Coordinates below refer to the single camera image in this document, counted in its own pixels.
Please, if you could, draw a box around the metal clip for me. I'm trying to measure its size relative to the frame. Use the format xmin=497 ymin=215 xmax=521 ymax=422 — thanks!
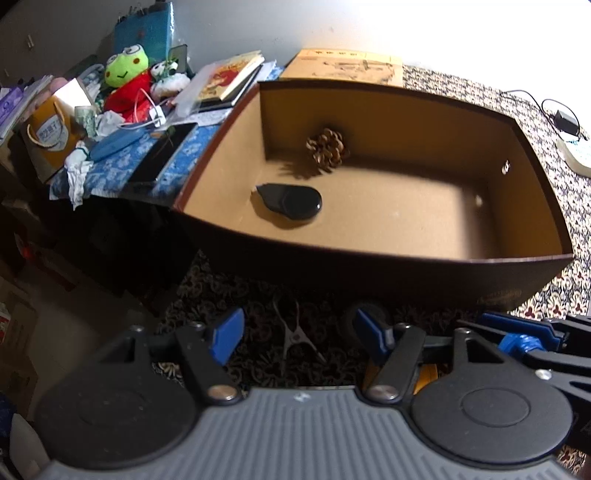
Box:
xmin=273 ymin=301 xmax=327 ymax=374

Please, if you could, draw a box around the orange tape measure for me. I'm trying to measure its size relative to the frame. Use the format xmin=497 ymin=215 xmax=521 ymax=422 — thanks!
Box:
xmin=362 ymin=362 xmax=439 ymax=395

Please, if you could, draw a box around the patterned tablecloth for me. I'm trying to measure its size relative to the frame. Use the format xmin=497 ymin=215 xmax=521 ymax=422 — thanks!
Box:
xmin=156 ymin=66 xmax=590 ymax=389

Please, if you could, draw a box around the brown cardboard box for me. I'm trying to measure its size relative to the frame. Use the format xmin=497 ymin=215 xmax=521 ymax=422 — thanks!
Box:
xmin=174 ymin=80 xmax=574 ymax=310

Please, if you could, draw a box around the black oval case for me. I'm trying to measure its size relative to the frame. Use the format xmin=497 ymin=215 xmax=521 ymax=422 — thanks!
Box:
xmin=256 ymin=183 xmax=322 ymax=221

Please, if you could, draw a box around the pine cone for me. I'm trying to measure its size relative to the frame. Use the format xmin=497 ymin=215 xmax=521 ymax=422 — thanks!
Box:
xmin=305 ymin=128 xmax=351 ymax=172

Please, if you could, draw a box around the blue floral cloth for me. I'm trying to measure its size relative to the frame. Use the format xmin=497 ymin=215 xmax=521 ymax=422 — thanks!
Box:
xmin=48 ymin=59 xmax=286 ymax=202

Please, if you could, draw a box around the black smartphone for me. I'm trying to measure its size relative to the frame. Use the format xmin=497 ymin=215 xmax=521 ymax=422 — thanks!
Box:
xmin=127 ymin=123 xmax=196 ymax=186

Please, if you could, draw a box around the black power adapter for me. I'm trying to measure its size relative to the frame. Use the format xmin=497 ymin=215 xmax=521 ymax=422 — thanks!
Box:
xmin=553 ymin=110 xmax=580 ymax=136

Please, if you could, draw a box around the blue face mask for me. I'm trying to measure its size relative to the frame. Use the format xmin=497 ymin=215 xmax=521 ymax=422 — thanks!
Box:
xmin=88 ymin=128 xmax=147 ymax=162

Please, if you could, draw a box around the book with red cover art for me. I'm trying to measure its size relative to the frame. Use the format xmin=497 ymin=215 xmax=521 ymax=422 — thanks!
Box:
xmin=197 ymin=50 xmax=264 ymax=102

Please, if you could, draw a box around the white panda plush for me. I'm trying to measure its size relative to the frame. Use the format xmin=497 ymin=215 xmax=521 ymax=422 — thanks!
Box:
xmin=149 ymin=60 xmax=190 ymax=101

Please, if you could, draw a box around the orange paper bag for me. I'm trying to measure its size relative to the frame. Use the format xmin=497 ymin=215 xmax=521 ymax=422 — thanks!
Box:
xmin=22 ymin=95 xmax=85 ymax=182

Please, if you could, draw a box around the green frog plush toy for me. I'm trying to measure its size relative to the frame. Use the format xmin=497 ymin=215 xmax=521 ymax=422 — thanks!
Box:
xmin=103 ymin=44 xmax=151 ymax=123

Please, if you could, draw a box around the yellow flat book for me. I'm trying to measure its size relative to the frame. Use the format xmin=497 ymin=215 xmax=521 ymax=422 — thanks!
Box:
xmin=280 ymin=49 xmax=404 ymax=87

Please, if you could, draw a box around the teal bag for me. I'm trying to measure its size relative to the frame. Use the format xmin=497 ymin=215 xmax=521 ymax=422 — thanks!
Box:
xmin=113 ymin=1 xmax=174 ymax=62

